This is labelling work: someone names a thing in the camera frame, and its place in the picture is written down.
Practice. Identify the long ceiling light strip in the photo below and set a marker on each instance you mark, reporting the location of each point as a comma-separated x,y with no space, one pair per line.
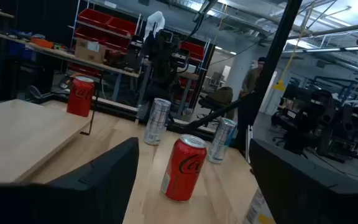
322,49

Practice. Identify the long wooden workbench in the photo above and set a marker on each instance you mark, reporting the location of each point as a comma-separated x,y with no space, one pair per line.
57,54

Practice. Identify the black robot station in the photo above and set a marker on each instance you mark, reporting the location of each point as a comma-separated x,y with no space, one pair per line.
319,118

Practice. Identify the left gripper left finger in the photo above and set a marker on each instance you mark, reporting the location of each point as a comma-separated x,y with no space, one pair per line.
73,202

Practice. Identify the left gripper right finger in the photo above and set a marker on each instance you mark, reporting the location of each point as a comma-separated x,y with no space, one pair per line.
306,199

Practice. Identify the brown cardboard box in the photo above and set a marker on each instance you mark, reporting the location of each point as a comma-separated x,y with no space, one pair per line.
89,53

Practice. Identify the orange item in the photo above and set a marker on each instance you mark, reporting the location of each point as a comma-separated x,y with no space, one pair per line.
42,43

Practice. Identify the wooden shelf with black frame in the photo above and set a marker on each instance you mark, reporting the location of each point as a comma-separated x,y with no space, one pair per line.
17,137

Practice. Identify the metal rack with red bins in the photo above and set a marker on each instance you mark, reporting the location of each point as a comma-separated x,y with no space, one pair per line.
193,49
104,23

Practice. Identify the person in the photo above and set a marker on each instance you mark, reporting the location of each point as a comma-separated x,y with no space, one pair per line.
251,81

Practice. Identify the black aluminium rig frame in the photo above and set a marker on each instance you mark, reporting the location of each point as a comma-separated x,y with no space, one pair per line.
275,53

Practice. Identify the silver blue Red Bull can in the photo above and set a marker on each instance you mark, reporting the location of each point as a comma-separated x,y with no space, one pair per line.
156,124
221,143

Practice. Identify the blue storage bins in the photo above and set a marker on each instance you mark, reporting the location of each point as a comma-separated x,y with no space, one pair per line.
17,49

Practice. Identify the red Coca-Cola can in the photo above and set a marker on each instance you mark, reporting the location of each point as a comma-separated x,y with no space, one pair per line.
80,99
182,174

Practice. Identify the white plastic bag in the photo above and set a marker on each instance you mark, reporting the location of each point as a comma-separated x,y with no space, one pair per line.
154,21

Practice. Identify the dark office chair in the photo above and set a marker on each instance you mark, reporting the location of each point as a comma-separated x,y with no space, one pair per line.
219,96

